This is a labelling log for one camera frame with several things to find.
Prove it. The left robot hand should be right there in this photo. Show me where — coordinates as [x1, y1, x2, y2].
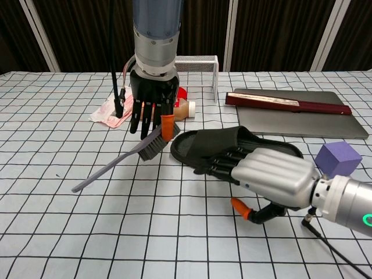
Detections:
[129, 66, 181, 140]

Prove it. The grey closed laptop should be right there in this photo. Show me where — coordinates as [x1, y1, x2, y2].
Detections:
[233, 88, 370, 139]

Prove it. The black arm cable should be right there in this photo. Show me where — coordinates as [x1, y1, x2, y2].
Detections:
[301, 213, 372, 279]
[108, 0, 126, 119]

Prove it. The purple foam cube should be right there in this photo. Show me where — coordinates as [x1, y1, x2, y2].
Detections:
[314, 141, 363, 179]

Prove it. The white wire mesh shelf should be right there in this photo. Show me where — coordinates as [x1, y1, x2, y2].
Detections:
[173, 55, 220, 103]

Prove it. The dark red folding fan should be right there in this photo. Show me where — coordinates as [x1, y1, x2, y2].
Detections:
[225, 92, 353, 116]

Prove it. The black slipper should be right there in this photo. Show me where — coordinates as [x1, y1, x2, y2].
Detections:
[169, 126, 305, 176]

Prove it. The pink plastic packet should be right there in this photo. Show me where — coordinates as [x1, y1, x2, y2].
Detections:
[88, 87, 135, 128]

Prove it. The white screen frame post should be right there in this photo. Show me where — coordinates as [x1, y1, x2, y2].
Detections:
[309, 0, 346, 72]
[18, 0, 61, 73]
[223, 0, 244, 72]

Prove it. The brown drink bottle red label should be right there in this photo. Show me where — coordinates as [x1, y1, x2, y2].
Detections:
[139, 99, 196, 121]

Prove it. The white checkered tablecloth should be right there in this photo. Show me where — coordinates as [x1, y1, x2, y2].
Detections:
[0, 69, 372, 279]

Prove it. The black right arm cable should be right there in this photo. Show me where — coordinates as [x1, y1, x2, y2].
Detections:
[301, 213, 372, 279]

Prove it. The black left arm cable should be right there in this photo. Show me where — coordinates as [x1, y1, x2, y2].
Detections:
[108, 0, 126, 119]

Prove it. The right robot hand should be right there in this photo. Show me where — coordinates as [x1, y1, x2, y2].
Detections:
[193, 146, 321, 225]

